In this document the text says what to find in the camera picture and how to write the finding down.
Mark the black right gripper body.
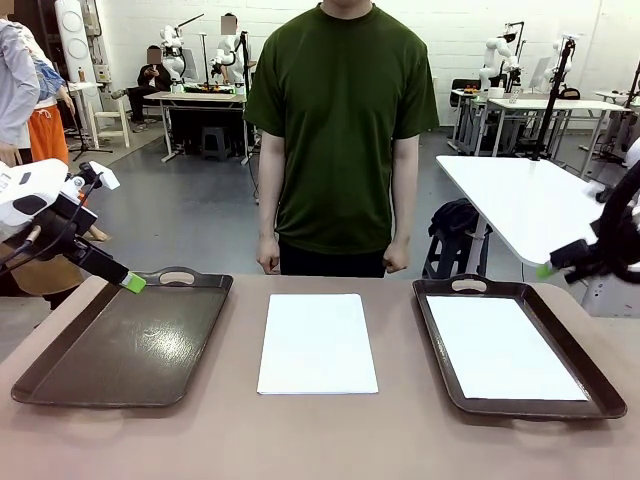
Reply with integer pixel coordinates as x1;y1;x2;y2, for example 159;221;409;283
564;222;622;286

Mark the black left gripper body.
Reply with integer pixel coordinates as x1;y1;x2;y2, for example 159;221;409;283
32;197;99;259

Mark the white A4 paper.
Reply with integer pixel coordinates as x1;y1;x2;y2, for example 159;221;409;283
425;295;590;401
256;292;380;397

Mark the person's left forearm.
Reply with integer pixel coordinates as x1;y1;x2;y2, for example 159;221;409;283
391;133;421;246

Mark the person's right forearm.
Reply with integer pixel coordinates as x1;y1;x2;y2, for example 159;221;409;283
257;130;287;240

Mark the person's right hand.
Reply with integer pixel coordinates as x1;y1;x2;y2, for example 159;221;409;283
256;234;283;275

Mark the person's left hand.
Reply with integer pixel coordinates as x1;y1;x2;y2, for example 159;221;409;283
382;241;412;275

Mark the brown plastic serving tray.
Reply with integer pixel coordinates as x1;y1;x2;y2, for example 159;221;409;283
412;273;628;420
10;266;235;409

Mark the black tripod stand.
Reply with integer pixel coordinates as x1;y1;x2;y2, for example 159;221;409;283
68;102;114;162

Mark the black cloth bag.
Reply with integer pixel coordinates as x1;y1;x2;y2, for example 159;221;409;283
428;198;482;241

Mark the white wooden chair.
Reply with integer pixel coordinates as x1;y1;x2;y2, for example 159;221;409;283
93;97;131;149

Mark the small white side table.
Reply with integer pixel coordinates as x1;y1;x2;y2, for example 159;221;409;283
64;79;104;146

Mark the long white background table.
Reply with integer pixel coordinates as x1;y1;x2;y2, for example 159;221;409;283
487;97;632;179

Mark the tall black pole stand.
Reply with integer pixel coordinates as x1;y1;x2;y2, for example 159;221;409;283
529;39;576;162

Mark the mannequin in grey shirt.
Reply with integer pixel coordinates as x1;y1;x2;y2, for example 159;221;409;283
0;17;84;301

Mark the grey plastic stool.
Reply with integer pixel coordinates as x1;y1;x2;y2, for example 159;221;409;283
201;125;232;161

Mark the seated person in black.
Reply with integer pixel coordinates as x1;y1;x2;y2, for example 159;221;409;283
112;44;174;134

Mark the background computer monitor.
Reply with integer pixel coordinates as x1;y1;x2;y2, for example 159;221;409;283
529;56;551;91

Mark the small white background desk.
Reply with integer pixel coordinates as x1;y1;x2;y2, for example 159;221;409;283
449;87;489;154

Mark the grey background work table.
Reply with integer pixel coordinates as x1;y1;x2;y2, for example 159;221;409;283
143;88;254;165

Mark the tall white air conditioner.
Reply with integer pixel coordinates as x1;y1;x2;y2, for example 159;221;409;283
53;0;97;84

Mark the thin pole with flat top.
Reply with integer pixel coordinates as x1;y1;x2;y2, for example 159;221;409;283
198;32;210;87

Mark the person in green t-shirt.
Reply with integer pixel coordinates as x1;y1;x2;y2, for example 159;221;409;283
243;0;440;279

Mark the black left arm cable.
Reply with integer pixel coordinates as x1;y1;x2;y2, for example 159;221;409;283
0;172;104;275

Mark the black right arm cable sleeve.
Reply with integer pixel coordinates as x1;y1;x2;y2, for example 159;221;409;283
597;160;640;284

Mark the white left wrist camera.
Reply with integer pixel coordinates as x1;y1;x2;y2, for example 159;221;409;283
64;160;122;199

